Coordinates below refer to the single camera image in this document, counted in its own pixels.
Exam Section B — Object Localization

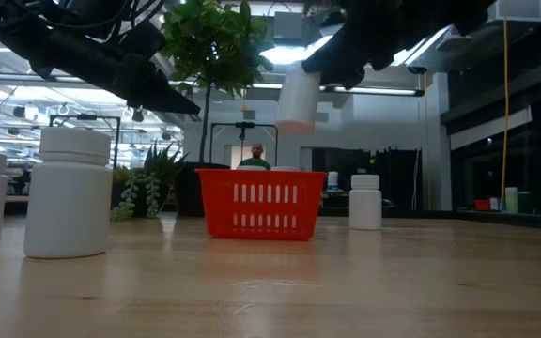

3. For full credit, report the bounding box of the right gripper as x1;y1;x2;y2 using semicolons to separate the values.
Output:
301;0;445;91

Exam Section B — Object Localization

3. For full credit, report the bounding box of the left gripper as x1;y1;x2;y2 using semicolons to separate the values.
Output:
25;27;202;115

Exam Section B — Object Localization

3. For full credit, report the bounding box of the red plastic basket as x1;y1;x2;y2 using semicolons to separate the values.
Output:
195;167;329;242

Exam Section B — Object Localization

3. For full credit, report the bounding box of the fluorescent ceiling light tube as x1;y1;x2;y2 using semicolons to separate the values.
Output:
319;84;425;98

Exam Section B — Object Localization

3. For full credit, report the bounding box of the grey ceiling box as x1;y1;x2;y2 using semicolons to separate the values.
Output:
273;10;306;46

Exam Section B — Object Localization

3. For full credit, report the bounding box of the large leafy potted plant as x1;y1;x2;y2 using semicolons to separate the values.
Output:
161;0;275;218

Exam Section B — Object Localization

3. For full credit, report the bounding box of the small trailing succulent plant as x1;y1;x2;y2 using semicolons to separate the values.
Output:
109;140;190;223

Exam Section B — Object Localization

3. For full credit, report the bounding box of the person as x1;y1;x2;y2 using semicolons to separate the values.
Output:
238;142;272;171

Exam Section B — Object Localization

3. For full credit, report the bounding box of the white ceiling panel box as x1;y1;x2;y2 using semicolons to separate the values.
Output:
487;0;541;23

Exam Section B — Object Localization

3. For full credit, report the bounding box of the pale green container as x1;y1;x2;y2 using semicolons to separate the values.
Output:
504;186;520;215

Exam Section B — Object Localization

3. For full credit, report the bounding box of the black background rig frame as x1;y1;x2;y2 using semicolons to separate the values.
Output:
209;120;280;166
48;113;122;169

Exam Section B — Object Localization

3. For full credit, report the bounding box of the black aluminium extrusion frame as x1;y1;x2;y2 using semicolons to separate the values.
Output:
317;206;541;232

